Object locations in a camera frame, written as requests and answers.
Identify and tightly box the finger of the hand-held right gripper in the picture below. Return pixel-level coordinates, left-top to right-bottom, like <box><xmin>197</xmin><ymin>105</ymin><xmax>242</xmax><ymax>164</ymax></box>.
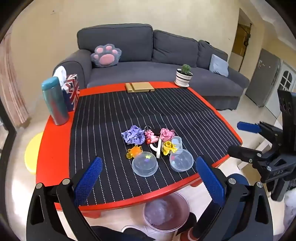
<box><xmin>237</xmin><ymin>120</ymin><xmax>284</xmax><ymax>149</ymax></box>
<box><xmin>227</xmin><ymin>146</ymin><xmax>278</xmax><ymax>171</ymax></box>

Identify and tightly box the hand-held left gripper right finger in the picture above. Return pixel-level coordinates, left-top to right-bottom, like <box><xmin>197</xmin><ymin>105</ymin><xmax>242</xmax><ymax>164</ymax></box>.
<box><xmin>195</xmin><ymin>156</ymin><xmax>274</xmax><ymax>241</ymax></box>

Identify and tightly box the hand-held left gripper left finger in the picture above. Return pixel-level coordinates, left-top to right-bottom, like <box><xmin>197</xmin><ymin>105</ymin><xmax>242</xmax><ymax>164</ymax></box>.
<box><xmin>26</xmin><ymin>157</ymin><xmax>103</xmax><ymax>241</ymax></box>

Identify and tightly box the clear plastic dome lid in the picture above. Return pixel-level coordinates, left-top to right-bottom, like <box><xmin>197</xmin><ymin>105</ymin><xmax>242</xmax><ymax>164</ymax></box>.
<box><xmin>169</xmin><ymin>149</ymin><xmax>194</xmax><ymax>172</ymax></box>
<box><xmin>132</xmin><ymin>152</ymin><xmax>159</xmax><ymax>178</ymax></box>

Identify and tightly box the translucent pink waste bin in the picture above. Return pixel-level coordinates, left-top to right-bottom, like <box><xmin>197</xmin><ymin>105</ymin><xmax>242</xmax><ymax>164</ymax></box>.
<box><xmin>143</xmin><ymin>191</ymin><xmax>190</xmax><ymax>232</ymax></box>

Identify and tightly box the orange plastic toy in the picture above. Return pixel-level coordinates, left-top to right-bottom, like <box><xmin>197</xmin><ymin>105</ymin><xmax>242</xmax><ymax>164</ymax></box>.
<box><xmin>126</xmin><ymin>146</ymin><xmax>142</xmax><ymax>160</ymax></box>

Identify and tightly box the pink paper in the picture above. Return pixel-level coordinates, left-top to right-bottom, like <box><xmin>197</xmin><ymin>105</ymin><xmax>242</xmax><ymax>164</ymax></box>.
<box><xmin>160</xmin><ymin>128</ymin><xmax>175</xmax><ymax>141</ymax></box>

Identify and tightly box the red table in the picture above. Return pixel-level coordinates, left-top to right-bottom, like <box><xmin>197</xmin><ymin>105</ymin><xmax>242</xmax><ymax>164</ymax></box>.
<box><xmin>36</xmin><ymin>81</ymin><xmax>243</xmax><ymax>219</ymax></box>

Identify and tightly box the black white shoe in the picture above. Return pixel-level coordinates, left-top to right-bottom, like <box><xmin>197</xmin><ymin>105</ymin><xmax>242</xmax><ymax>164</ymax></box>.
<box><xmin>178</xmin><ymin>212</ymin><xmax>202</xmax><ymax>241</ymax></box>
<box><xmin>121</xmin><ymin>224</ymin><xmax>139</xmax><ymax>232</ymax></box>

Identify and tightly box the light blue pill box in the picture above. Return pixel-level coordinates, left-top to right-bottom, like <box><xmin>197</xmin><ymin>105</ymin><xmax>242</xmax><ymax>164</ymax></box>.
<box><xmin>171</xmin><ymin>136</ymin><xmax>183</xmax><ymax>154</ymax></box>

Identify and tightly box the grey refrigerator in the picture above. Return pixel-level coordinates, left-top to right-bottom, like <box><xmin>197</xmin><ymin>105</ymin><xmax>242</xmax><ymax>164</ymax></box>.
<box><xmin>245</xmin><ymin>49</ymin><xmax>282</xmax><ymax>107</ymax></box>

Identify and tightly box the clear plastic bag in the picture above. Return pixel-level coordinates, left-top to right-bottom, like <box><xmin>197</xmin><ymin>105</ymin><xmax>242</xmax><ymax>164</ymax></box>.
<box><xmin>148</xmin><ymin>200</ymin><xmax>179</xmax><ymax>226</ymax></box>

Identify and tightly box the cream plastic case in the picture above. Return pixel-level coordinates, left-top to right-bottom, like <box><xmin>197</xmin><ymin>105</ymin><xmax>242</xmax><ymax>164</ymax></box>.
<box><xmin>149</xmin><ymin>137</ymin><xmax>162</xmax><ymax>159</ymax></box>

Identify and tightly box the white door with window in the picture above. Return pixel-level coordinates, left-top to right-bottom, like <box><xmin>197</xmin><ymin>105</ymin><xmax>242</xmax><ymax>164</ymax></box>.
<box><xmin>266</xmin><ymin>61</ymin><xmax>296</xmax><ymax>119</ymax></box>

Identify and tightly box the yellow stool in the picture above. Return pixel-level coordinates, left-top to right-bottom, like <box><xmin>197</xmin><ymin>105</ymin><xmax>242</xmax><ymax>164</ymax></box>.
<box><xmin>24</xmin><ymin>133</ymin><xmax>44</xmax><ymax>175</ymax></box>

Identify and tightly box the light blue-grey cushion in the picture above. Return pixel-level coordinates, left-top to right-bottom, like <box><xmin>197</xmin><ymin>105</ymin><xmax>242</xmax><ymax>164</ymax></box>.
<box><xmin>209</xmin><ymin>54</ymin><xmax>229</xmax><ymax>77</ymax></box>

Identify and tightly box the potted cactus striped pot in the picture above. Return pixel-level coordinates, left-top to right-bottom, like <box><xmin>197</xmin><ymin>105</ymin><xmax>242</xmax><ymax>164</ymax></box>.
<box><xmin>176</xmin><ymin>64</ymin><xmax>193</xmax><ymax>86</ymax></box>

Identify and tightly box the teal thermos bottle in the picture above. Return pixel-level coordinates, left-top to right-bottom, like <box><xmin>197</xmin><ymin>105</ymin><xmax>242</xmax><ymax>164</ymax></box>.
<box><xmin>42</xmin><ymin>76</ymin><xmax>69</xmax><ymax>126</ymax></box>

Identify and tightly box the black striped table mat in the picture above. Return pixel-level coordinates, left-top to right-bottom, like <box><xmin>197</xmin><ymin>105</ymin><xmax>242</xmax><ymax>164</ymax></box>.
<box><xmin>69</xmin><ymin>87</ymin><xmax>242</xmax><ymax>207</ymax></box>

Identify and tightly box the flag print tissue box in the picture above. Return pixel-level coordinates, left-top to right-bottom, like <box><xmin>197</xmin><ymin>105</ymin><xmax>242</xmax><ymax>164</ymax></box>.
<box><xmin>61</xmin><ymin>74</ymin><xmax>80</xmax><ymax>112</ymax></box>

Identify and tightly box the wooden phone stand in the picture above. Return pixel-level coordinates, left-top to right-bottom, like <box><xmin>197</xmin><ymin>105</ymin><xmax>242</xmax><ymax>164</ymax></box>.
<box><xmin>125</xmin><ymin>82</ymin><xmax>155</xmax><ymax>93</ymax></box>

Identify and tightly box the white tissue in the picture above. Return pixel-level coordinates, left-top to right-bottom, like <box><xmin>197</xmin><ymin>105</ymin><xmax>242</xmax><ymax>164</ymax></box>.
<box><xmin>53</xmin><ymin>66</ymin><xmax>68</xmax><ymax>86</ymax></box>

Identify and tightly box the beige curtain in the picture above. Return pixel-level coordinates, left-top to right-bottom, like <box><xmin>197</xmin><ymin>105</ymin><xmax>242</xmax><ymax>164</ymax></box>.
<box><xmin>0</xmin><ymin>30</ymin><xmax>31</xmax><ymax>127</ymax></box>

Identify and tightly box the dark grey sofa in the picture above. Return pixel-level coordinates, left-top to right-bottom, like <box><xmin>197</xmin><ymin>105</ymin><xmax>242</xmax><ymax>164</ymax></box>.
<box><xmin>53</xmin><ymin>23</ymin><xmax>250</xmax><ymax>110</ymax></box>

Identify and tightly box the grey pink paw pillow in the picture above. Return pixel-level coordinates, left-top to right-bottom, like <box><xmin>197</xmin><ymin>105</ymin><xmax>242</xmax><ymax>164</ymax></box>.
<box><xmin>91</xmin><ymin>44</ymin><xmax>122</xmax><ymax>68</ymax></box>

